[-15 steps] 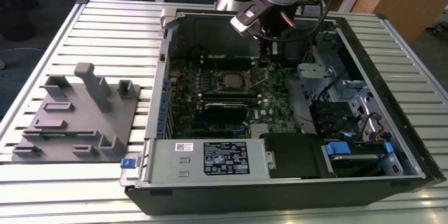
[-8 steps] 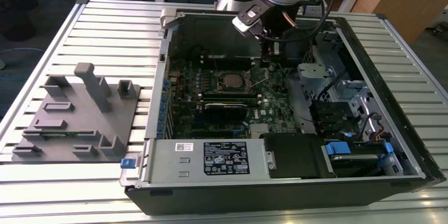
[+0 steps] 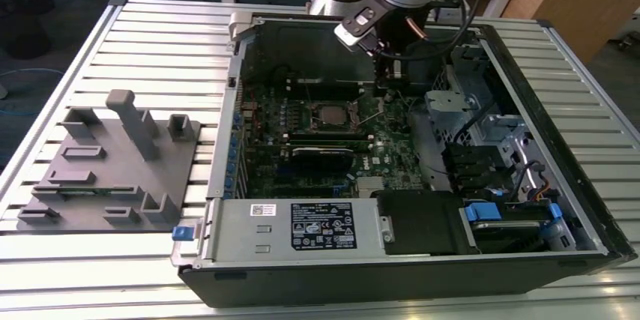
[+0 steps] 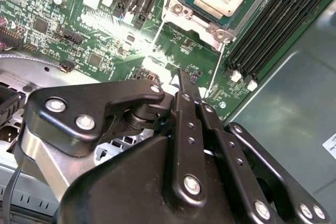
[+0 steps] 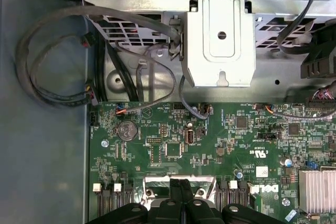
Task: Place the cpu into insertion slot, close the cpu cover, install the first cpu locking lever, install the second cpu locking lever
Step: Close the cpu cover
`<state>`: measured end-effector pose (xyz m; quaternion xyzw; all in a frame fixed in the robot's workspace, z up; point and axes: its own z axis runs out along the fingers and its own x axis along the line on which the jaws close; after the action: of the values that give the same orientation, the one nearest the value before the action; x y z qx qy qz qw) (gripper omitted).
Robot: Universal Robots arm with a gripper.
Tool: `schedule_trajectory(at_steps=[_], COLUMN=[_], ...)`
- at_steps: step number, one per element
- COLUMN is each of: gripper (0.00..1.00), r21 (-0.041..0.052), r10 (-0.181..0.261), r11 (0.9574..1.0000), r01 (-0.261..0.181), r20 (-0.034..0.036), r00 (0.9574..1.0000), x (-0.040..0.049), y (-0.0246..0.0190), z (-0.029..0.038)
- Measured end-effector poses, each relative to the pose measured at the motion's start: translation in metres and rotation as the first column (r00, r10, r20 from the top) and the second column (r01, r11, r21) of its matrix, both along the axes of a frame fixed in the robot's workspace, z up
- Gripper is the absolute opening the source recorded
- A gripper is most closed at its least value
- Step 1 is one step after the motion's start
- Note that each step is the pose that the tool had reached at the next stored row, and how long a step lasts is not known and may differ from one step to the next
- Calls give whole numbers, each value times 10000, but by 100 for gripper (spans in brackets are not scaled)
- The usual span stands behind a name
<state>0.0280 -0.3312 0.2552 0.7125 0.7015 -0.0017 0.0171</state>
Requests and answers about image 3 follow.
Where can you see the silver CPU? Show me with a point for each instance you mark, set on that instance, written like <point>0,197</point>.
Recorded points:
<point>331,115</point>

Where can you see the CPU socket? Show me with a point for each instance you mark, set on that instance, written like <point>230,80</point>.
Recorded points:
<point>315,117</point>

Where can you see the metal drive cage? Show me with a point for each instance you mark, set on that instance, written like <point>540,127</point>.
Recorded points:
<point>447,102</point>

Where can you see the installed RAM stick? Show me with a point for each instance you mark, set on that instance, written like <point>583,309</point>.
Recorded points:
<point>327,135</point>

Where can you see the green motherboard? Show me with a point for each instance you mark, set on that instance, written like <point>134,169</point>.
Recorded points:
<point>395,151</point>

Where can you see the black graphics card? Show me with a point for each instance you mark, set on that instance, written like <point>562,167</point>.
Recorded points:
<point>323,162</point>

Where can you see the silver chipset heat sink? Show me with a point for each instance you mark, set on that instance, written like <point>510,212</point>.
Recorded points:
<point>370,183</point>

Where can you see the office chair base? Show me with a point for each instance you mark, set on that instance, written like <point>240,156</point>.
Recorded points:
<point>631,40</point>

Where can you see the hard disk in blue carrier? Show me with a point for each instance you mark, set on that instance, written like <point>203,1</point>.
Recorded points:
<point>480,211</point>

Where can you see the blue plastic clip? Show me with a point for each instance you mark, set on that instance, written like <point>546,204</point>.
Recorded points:
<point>554,210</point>

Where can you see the silver power supply unit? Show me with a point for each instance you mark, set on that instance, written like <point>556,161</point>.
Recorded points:
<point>240,237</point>

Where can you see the grey parts rack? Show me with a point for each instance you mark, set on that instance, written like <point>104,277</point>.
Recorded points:
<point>120,170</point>

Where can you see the black PC case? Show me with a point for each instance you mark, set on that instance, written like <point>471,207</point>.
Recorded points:
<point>350,286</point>

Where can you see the blue case latch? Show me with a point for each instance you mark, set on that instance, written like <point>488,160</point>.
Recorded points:
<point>183,234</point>

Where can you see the black office chair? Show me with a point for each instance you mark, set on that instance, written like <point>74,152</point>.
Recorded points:
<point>24,16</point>

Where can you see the green RAM stick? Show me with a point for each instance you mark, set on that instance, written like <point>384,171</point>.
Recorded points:
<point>83,193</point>

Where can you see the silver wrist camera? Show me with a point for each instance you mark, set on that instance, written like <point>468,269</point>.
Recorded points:
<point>358,24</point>

